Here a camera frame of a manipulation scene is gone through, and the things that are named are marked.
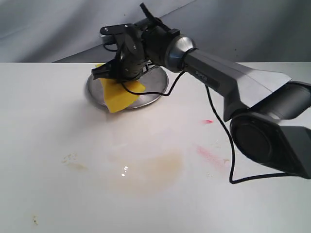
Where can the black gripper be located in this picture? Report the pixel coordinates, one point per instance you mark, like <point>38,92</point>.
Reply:
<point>139,44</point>

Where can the yellow sponge block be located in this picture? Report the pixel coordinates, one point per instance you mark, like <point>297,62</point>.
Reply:
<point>115,95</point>

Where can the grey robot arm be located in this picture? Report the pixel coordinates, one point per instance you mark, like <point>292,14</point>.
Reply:
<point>260,105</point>

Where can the orange liquid spill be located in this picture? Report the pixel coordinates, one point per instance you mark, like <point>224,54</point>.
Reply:
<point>132,174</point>

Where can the round steel plate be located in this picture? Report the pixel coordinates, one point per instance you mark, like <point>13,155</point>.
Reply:
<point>154,80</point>

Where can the grey backdrop cloth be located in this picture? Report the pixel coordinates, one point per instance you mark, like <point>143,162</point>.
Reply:
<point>237,30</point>

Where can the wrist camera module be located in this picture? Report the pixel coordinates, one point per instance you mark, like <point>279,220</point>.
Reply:
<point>113,34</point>

